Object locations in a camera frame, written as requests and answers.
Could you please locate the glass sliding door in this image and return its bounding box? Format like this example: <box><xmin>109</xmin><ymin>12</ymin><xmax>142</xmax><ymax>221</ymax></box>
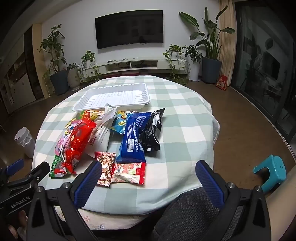
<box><xmin>232</xmin><ymin>5</ymin><xmax>296</xmax><ymax>158</ymax></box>

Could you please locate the trailing plant on stand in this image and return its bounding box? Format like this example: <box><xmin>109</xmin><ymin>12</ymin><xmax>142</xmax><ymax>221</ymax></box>
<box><xmin>163</xmin><ymin>44</ymin><xmax>189</xmax><ymax>85</ymax></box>

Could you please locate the white television console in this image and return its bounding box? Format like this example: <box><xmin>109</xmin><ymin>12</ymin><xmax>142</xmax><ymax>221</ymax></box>
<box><xmin>97</xmin><ymin>57</ymin><xmax>186</xmax><ymax>76</ymax></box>

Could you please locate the small plant grey patterned pot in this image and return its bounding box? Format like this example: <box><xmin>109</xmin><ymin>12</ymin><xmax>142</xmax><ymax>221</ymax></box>
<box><xmin>67</xmin><ymin>63</ymin><xmax>81</xmax><ymax>91</ymax></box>

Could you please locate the pink snack packet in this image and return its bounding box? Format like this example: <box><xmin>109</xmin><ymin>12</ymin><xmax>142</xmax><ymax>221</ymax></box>
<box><xmin>55</xmin><ymin>118</ymin><xmax>80</xmax><ymax>156</ymax></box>

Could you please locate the red box on floor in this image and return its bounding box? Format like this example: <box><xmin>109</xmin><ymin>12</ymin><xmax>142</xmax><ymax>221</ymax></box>
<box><xmin>216</xmin><ymin>75</ymin><xmax>228</xmax><ymax>91</ymax></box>

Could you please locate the orange cartoon snack packet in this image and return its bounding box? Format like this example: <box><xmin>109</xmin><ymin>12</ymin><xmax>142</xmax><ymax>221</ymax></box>
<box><xmin>80</xmin><ymin>109</ymin><xmax>105</xmax><ymax>122</ymax></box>

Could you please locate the bushy plant white pot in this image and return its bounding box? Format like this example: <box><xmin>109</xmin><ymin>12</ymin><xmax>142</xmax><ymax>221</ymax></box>
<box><xmin>183</xmin><ymin>45</ymin><xmax>203</xmax><ymax>82</ymax></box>

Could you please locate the light blue cartoon snack packet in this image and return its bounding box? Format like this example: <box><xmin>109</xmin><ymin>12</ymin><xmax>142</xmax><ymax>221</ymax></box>
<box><xmin>110</xmin><ymin>110</ymin><xmax>137</xmax><ymax>135</ymax></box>

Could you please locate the white cabinet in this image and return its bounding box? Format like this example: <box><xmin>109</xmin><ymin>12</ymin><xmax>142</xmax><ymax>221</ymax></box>
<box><xmin>0</xmin><ymin>35</ymin><xmax>37</xmax><ymax>114</ymax></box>

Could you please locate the trailing vine plant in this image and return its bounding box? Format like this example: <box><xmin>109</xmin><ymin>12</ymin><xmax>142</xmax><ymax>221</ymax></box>
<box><xmin>79</xmin><ymin>50</ymin><xmax>102</xmax><ymax>84</ymax></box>

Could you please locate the person's left hand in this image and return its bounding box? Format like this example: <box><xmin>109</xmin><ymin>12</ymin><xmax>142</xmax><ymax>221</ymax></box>
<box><xmin>8</xmin><ymin>211</ymin><xmax>28</xmax><ymax>241</ymax></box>

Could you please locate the black wall television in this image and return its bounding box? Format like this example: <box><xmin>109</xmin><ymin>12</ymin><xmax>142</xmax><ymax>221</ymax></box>
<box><xmin>95</xmin><ymin>10</ymin><xmax>164</xmax><ymax>49</ymax></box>

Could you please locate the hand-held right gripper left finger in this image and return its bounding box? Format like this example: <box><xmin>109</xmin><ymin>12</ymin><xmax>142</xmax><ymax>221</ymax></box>
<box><xmin>27</xmin><ymin>160</ymin><xmax>102</xmax><ymax>241</ymax></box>

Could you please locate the green white checkered tablecloth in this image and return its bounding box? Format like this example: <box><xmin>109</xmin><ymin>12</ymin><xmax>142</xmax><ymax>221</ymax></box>
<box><xmin>32</xmin><ymin>75</ymin><xmax>220</xmax><ymax>215</ymax></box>

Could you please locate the tall tree plant dark pot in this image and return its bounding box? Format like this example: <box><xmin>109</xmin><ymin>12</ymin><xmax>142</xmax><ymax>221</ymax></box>
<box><xmin>37</xmin><ymin>24</ymin><xmax>70</xmax><ymax>95</ymax></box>

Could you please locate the small brown red snack packet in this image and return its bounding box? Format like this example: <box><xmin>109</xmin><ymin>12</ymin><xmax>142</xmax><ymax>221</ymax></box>
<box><xmin>94</xmin><ymin>151</ymin><xmax>116</xmax><ymax>188</ymax></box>

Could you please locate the dark blue cake packet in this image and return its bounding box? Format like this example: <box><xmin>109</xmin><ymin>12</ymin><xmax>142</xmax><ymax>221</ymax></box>
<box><xmin>116</xmin><ymin>112</ymin><xmax>152</xmax><ymax>164</ymax></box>

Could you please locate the red snack bag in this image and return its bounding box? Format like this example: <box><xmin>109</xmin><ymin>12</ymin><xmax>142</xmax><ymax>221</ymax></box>
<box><xmin>62</xmin><ymin>118</ymin><xmax>97</xmax><ymax>174</ymax></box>

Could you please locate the white trash bin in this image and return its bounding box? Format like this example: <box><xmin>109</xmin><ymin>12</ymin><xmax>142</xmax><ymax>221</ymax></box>
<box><xmin>14</xmin><ymin>127</ymin><xmax>36</xmax><ymax>159</ymax></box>

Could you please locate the clear orange white snack packet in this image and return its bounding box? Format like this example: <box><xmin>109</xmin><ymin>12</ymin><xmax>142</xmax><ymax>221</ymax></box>
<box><xmin>96</xmin><ymin>105</ymin><xmax>117</xmax><ymax>130</ymax></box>

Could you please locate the large-leaf plant dark pot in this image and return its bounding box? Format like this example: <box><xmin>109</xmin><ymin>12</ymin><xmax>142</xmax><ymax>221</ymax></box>
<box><xmin>179</xmin><ymin>6</ymin><xmax>236</xmax><ymax>84</ymax></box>

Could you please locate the small red white snack packet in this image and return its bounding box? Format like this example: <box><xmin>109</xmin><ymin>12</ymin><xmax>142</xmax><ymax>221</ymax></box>
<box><xmin>110</xmin><ymin>162</ymin><xmax>147</xmax><ymax>185</ymax></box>

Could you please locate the black snack packet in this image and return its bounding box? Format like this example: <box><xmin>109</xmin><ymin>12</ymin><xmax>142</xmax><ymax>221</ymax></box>
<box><xmin>139</xmin><ymin>108</ymin><xmax>166</xmax><ymax>154</ymax></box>

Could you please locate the beige curtain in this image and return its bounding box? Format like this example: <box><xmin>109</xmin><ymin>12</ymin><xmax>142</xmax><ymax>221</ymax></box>
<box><xmin>218</xmin><ymin>0</ymin><xmax>236</xmax><ymax>79</ymax></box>

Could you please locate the white plastic tray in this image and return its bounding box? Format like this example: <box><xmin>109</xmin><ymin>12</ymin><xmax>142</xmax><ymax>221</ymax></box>
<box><xmin>72</xmin><ymin>83</ymin><xmax>151</xmax><ymax>112</ymax></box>

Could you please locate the floral under cloth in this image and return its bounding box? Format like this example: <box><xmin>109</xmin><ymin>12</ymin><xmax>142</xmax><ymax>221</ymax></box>
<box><xmin>54</xmin><ymin>204</ymin><xmax>167</xmax><ymax>231</ymax></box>

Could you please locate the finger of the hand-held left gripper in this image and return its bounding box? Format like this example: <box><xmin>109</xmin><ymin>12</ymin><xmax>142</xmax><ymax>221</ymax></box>
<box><xmin>7</xmin><ymin>162</ymin><xmax>50</xmax><ymax>189</ymax></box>
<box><xmin>0</xmin><ymin>159</ymin><xmax>25</xmax><ymax>183</ymax></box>

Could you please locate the teal plastic stool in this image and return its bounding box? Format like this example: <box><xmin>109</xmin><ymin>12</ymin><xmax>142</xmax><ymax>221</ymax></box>
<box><xmin>253</xmin><ymin>155</ymin><xmax>287</xmax><ymax>194</ymax></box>

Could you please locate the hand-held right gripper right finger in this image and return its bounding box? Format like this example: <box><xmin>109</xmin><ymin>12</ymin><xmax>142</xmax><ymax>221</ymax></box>
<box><xmin>195</xmin><ymin>160</ymin><xmax>271</xmax><ymax>241</ymax></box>

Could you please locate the green snack packet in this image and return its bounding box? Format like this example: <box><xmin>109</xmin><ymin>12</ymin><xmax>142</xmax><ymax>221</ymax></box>
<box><xmin>49</xmin><ymin>154</ymin><xmax>72</xmax><ymax>178</ymax></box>

